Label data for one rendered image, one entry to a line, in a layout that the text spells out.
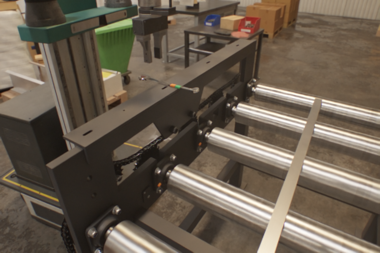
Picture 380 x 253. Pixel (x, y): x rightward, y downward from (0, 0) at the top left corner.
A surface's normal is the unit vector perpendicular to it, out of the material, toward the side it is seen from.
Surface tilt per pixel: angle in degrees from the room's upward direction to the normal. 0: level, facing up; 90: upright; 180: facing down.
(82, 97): 90
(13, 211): 0
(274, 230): 0
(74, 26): 90
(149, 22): 90
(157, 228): 0
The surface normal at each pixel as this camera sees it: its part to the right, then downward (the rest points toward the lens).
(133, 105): 0.00, -0.87
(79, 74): 0.93, 0.18
